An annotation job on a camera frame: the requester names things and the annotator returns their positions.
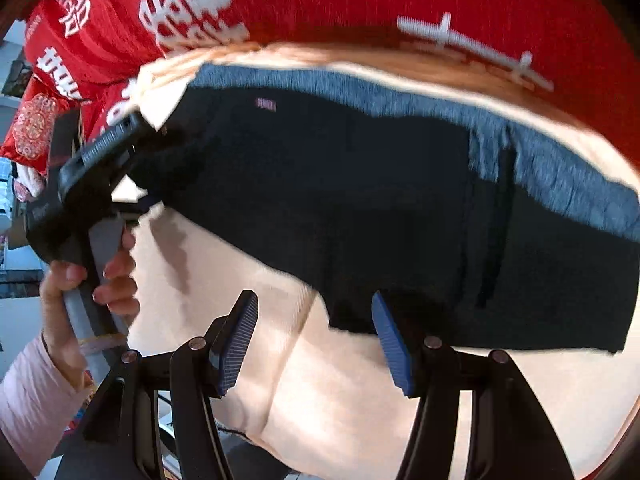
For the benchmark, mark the pink sleeved left forearm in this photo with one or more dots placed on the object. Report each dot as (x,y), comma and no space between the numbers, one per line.
(37,404)

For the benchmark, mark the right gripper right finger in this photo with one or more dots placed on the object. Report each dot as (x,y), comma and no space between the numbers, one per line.
(511,436)

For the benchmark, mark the left hand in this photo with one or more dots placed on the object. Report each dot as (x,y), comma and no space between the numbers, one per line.
(88,302)

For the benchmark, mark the black pants with patterned waistband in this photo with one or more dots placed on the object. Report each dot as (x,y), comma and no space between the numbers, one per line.
(486,232)

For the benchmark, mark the small red embroidered pillow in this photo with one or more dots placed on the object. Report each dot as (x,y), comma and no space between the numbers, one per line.
(32,124)

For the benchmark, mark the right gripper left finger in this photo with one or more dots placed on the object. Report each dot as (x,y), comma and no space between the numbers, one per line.
(119,435)

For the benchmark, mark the large red cushion white lettering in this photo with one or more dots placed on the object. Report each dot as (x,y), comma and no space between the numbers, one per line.
(83,52)

